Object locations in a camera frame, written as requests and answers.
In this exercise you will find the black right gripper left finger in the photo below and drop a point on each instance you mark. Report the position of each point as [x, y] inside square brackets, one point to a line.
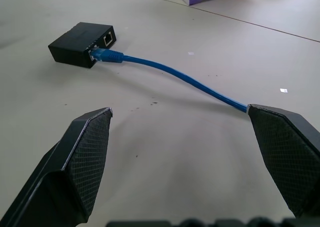
[82, 159]

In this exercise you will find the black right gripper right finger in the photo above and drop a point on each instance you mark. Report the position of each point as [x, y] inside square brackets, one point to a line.
[287, 149]

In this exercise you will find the black network adapter box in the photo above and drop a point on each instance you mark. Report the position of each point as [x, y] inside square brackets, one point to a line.
[75, 45]

